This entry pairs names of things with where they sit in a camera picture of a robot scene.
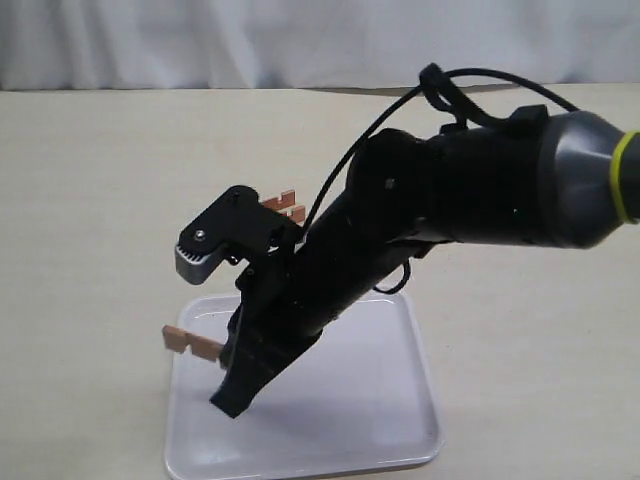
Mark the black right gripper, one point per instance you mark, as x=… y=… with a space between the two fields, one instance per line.
x=289 y=297

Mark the wooden notched piece one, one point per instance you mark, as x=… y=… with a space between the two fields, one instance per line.
x=179 y=340

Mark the wooden notched piece three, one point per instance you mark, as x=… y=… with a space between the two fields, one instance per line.
x=286 y=199

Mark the wooden notched piece four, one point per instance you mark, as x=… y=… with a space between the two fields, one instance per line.
x=296 y=213

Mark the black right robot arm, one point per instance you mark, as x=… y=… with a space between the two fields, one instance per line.
x=563 y=181

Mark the white plastic tray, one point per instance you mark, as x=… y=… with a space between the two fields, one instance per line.
x=359 y=400

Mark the white backdrop curtain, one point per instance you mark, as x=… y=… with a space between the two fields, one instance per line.
x=309 y=44

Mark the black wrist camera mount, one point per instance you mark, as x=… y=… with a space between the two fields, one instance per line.
x=235 y=227

